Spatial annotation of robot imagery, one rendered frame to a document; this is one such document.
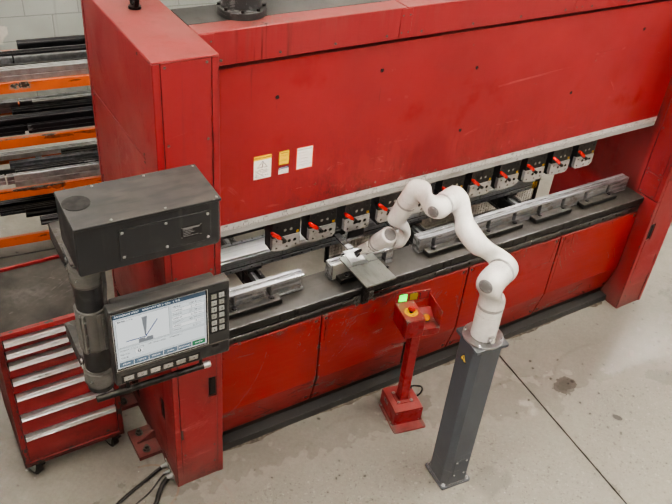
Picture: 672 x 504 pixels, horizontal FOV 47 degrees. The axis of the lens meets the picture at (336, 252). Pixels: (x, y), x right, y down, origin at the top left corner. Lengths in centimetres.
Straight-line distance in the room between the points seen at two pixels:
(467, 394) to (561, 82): 173
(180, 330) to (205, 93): 87
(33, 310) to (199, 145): 125
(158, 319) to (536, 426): 262
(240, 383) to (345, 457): 76
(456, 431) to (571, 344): 160
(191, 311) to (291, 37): 115
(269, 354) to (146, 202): 155
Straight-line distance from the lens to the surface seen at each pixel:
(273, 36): 315
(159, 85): 280
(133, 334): 285
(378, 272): 392
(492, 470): 446
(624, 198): 530
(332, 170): 362
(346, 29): 331
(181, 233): 268
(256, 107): 326
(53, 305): 379
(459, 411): 389
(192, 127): 292
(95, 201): 267
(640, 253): 556
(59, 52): 508
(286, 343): 398
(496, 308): 349
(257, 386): 409
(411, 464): 438
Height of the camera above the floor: 338
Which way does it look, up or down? 36 degrees down
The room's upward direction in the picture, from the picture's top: 6 degrees clockwise
